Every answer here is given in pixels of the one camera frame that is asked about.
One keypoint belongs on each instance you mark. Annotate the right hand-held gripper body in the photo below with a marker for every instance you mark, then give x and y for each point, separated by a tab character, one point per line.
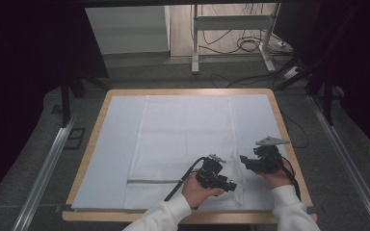
268	157

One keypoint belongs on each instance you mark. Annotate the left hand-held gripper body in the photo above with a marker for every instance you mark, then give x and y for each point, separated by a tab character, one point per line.
210	173

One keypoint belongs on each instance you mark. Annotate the white cloth towel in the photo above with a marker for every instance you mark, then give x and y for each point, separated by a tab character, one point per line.
179	138

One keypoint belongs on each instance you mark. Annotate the person's left hand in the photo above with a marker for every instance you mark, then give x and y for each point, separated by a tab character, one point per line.
199	192

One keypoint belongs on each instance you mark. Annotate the person's right hand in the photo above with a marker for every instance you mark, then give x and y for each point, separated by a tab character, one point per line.
277	179

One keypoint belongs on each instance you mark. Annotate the black metal stand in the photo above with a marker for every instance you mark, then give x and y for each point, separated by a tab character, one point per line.
326	96
66	102

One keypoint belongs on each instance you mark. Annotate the white power strip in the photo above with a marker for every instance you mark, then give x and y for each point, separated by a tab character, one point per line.
291	72

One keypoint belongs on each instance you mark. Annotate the white table mat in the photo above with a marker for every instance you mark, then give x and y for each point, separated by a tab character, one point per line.
109	150

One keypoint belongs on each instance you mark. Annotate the wooden table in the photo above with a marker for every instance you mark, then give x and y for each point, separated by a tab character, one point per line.
102	216

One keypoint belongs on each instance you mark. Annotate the dark curtain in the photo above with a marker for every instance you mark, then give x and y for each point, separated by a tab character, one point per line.
363	73
29	80

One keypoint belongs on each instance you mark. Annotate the white cabinet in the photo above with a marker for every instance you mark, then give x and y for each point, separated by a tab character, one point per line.
126	29

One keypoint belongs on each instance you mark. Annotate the aluminium floor rail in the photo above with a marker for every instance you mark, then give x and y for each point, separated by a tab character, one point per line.
41	179
350	170

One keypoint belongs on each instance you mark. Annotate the white metal desk frame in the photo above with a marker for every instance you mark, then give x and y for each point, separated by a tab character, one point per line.
231	22

